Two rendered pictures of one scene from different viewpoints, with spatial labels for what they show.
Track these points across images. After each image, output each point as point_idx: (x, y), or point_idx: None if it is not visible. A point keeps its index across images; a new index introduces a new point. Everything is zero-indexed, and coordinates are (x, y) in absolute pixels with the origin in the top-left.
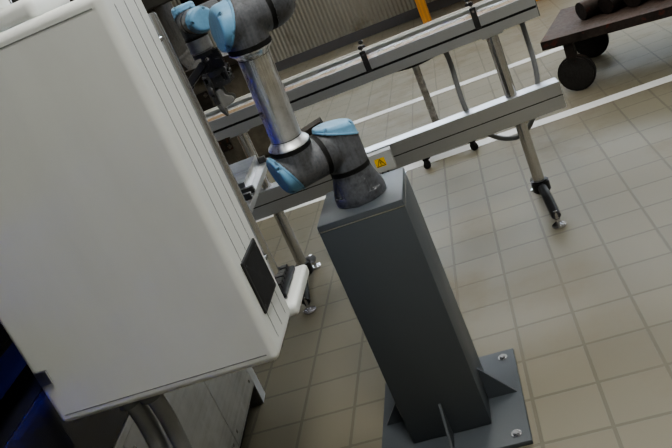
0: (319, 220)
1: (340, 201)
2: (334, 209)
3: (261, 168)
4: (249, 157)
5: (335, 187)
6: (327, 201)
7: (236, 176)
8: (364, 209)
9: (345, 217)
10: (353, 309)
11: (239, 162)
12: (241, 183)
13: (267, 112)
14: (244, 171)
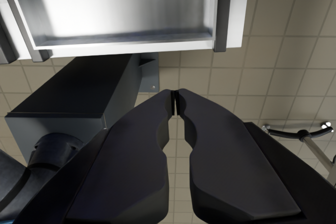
0: (20, 118)
1: (34, 146)
2: (42, 131)
3: (175, 45)
4: (214, 24)
5: (33, 156)
6: (70, 122)
7: None
8: (26, 157)
9: (16, 142)
10: (56, 73)
11: None
12: (32, 44)
13: None
14: None
